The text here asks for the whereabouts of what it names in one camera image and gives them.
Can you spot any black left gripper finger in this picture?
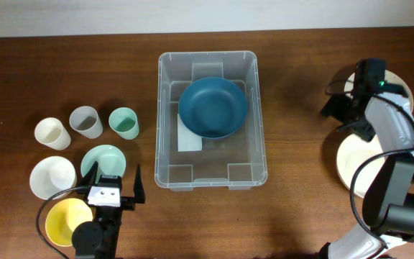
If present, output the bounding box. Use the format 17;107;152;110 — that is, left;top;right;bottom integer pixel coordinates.
133;164;145;204
80;161;98;186

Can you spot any cream bowl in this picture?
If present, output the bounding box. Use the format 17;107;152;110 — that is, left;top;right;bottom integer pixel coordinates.
336;134;385;198
344;69;414;130

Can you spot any grey cup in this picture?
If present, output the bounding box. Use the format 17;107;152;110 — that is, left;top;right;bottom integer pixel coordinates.
69;106;104;139

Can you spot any cream white cup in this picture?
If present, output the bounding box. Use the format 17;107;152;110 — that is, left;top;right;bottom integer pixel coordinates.
34;117;71;150

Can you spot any mint green cup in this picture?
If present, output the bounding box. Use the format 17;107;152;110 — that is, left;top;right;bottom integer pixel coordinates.
109;107;139;140

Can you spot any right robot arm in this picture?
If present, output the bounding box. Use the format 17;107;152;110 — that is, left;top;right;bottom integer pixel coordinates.
317;58;414;258

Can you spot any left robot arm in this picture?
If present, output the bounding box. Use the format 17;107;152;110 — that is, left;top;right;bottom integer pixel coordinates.
72;162;145;258

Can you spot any clear plastic storage container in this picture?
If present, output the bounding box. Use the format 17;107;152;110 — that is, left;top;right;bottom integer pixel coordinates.
155;50;268;191

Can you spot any mint green small bowl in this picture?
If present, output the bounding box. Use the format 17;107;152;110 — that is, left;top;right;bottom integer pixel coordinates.
80;145;127;183

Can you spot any white small bowl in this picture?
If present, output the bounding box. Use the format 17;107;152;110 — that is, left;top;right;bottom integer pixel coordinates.
29;156;77;200

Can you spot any yellow small bowl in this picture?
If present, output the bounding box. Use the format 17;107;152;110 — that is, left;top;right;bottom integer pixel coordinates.
45;198;93;247

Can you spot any white paper label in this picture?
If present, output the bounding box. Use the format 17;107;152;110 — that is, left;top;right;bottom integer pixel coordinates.
177;115;203;152

